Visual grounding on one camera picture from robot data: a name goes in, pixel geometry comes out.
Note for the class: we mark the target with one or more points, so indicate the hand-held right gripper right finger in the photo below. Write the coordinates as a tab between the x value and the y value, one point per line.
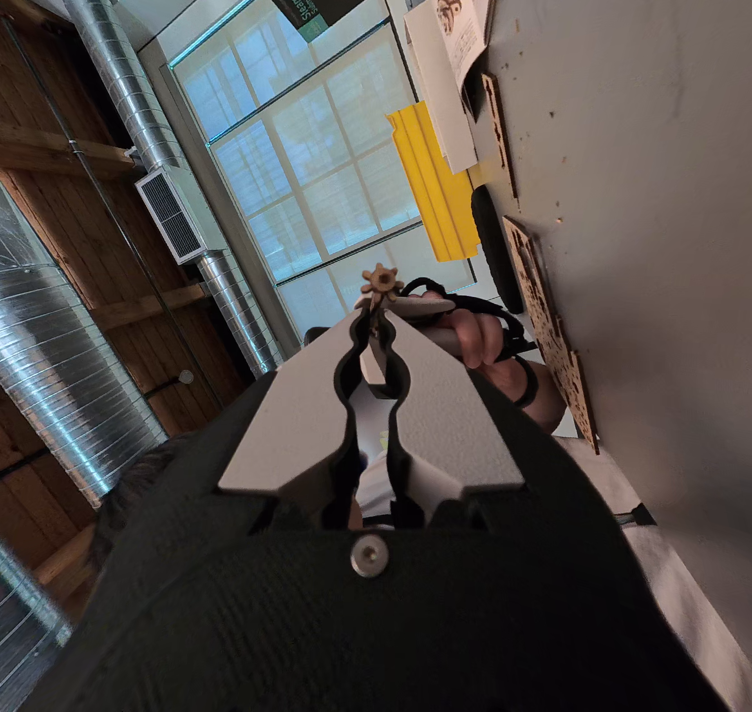
458	441

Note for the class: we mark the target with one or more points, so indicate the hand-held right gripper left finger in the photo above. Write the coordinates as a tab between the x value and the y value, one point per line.
282	441

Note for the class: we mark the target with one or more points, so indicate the wooden axle with gears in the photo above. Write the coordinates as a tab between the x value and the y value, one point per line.
379	284

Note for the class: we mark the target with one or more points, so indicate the large wooden parts sheet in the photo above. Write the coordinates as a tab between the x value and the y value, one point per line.
546	324

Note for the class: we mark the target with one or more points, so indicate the small wooden parts sheet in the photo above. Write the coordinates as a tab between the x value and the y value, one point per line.
498	130

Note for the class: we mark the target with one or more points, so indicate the person's left hand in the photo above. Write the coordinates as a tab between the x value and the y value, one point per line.
482	341

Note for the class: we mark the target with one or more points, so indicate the small white ceiling fixture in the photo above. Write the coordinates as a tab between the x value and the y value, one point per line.
186	377

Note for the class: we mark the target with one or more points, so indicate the yellow plastic bin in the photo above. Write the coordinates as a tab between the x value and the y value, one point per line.
435	183

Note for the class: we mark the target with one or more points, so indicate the person's dark hair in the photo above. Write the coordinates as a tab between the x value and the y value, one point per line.
135	488

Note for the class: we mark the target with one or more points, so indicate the large paned window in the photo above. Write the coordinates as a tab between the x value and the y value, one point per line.
305	165

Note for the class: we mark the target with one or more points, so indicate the white cardboard box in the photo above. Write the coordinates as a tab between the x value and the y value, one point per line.
438	89

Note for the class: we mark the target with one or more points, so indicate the white air vent unit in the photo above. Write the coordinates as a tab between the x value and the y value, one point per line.
170	212

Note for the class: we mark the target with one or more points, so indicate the instruction booklet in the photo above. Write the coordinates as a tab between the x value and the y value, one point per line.
458	30

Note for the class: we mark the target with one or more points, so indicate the wide metal air duct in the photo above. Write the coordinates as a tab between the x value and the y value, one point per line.
59	359
23	618

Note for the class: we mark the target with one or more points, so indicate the narrow metal air duct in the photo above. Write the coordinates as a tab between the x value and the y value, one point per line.
111	48

